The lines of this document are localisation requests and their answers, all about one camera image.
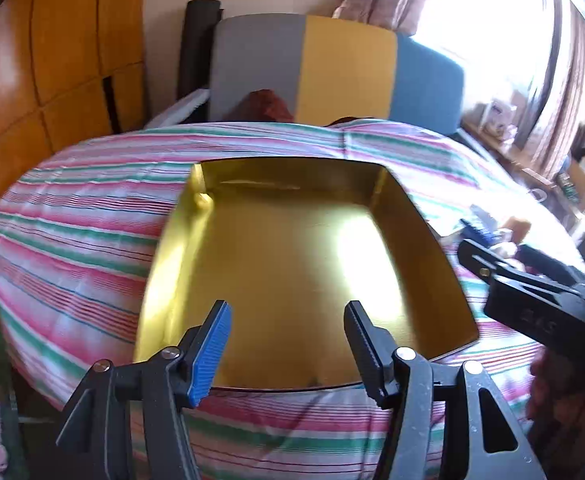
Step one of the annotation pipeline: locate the dark red cloth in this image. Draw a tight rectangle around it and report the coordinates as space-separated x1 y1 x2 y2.
235 88 296 123

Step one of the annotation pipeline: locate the brown side curtain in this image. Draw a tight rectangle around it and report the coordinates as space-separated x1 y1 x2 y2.
517 0 585 186

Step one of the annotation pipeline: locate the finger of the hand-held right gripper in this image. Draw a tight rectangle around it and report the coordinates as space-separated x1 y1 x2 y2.
457 238 579 292
515 243 585 284

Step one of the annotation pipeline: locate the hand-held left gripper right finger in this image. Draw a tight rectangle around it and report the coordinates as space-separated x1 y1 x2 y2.
343 300 548 480

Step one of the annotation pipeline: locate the wooden desk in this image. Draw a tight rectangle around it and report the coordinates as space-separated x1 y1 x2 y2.
460 122 585 233

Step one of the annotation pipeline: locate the white cardboard box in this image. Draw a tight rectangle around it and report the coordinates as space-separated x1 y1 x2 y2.
473 99 519 137

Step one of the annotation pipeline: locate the black rolled mat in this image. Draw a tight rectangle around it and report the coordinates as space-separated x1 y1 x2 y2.
176 0 222 103

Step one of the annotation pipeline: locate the striped tablecloth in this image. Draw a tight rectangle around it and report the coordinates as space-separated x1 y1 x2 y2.
0 119 585 480

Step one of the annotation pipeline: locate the gold metal tin box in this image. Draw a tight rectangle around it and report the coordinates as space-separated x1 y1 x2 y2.
133 157 481 392

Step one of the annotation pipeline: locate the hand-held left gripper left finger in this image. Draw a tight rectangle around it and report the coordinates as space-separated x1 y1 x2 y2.
55 300 233 480

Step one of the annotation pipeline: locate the grey yellow blue chair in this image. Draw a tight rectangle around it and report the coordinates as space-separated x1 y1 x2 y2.
145 12 488 153

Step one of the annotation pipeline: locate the person's right forearm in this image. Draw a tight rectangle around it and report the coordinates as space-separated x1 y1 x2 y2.
525 347 585 463

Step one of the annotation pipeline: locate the wooden wardrobe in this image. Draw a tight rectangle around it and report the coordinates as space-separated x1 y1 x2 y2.
0 0 148 221

